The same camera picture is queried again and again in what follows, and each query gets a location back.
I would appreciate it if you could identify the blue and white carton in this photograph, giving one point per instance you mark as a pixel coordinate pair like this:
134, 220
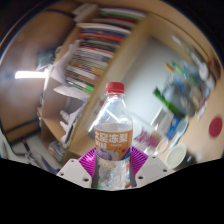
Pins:
171, 125

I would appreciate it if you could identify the pink packet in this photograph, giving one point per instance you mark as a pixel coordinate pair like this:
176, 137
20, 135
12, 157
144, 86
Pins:
148, 139

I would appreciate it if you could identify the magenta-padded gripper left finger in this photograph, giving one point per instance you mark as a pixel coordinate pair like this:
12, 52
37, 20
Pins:
72, 171

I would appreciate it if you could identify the flat round red coaster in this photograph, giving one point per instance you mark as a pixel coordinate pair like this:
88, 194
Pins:
215, 127

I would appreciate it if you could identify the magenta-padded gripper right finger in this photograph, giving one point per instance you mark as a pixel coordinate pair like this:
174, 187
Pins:
151, 170

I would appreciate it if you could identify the clear red-capped drink bottle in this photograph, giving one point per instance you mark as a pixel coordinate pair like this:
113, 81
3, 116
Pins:
112, 140

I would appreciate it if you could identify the long ceiling light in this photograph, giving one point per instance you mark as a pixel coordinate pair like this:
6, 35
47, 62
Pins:
30, 74

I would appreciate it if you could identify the black mug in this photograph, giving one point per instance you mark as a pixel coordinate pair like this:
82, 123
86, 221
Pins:
176, 157

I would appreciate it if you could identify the wooden shelf unit with books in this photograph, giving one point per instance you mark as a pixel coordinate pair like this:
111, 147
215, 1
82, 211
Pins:
133, 60

